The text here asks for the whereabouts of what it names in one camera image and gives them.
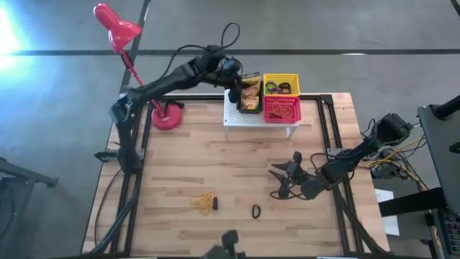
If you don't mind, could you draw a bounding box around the blue keyed control device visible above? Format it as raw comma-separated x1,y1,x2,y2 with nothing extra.
432,209,460,258

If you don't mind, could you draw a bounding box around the grey metal stand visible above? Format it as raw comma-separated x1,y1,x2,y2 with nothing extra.
0,156,60,253

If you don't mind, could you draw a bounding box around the black aluminium table frame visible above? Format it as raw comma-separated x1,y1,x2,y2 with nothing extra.
88,93,392,258

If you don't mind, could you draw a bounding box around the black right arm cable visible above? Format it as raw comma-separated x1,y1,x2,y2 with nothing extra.
268,153,360,201

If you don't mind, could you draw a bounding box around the black equipment cart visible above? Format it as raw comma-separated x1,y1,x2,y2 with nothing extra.
415,94,460,217

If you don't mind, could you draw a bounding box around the yellow cable bundle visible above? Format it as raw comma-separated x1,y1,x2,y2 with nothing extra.
367,137,431,191

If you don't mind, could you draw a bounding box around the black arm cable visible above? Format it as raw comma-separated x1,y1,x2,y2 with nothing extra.
157,22,242,83
268,153,360,201

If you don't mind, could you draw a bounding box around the black table-level camera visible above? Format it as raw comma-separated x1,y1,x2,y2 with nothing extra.
201,229,249,259

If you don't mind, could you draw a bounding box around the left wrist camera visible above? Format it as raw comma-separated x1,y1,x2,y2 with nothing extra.
218,56,242,77

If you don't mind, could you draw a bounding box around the yellow plastic basket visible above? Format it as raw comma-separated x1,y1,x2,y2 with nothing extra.
262,73,301,98

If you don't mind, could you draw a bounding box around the red desk lamp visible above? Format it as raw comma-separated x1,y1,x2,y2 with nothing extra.
92,2,184,132

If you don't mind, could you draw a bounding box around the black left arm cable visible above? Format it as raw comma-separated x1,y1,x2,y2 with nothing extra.
157,22,242,83

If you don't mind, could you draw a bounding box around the black plastic basket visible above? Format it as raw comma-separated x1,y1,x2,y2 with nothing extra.
236,79,265,116

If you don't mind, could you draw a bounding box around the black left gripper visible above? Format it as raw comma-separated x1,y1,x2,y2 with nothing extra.
215,71,247,104

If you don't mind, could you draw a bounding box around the white paper sheet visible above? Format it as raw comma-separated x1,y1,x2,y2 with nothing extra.
374,188,401,237

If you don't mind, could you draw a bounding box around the red plastic basket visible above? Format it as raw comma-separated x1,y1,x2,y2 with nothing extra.
262,95,303,124

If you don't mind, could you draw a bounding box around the white perforated riser shelf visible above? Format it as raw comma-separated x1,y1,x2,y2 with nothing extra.
223,83,300,140

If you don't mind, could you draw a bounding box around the yellow rubber band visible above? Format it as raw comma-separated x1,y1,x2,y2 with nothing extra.
193,191,216,213
190,196,211,216
267,101,299,119

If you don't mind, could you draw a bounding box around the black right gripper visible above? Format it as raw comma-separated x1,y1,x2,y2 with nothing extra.
268,151,317,188

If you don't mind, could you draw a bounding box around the grey mounting bracket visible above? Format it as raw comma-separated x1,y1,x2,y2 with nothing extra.
93,150,120,163

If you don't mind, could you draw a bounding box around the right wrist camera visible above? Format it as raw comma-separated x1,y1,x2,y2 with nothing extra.
300,176,326,201

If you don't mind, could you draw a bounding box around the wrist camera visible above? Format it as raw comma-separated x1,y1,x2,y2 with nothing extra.
300,176,326,201
218,56,242,77

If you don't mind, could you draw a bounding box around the black flat bar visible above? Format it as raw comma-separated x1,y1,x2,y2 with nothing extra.
378,186,447,218

